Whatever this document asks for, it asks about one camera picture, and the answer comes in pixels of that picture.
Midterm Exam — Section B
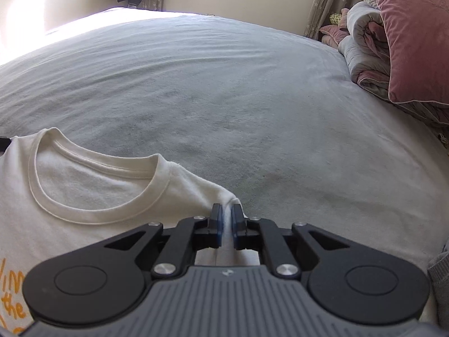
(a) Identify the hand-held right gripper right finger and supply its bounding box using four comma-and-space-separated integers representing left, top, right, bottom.
231, 204, 356, 279

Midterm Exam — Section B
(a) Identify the white t-shirt orange print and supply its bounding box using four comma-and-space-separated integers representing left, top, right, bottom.
0, 128, 262, 336

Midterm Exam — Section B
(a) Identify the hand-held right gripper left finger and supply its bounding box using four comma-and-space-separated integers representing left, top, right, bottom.
95, 204, 225, 279

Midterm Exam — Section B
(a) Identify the large pink velvet pillow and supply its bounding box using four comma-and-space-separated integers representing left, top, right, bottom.
358, 0, 449, 108

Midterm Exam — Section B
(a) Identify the grey curtain beside pillows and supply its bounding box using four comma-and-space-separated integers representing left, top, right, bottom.
303, 0, 362, 39

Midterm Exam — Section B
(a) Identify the folded grey pink quilt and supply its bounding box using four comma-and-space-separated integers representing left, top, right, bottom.
337, 2, 449, 127

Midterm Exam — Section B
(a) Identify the small pink pillow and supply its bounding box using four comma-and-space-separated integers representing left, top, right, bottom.
319, 24, 349, 46

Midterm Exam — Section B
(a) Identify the bed with grey sheet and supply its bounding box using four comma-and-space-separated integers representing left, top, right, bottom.
0, 7, 449, 337

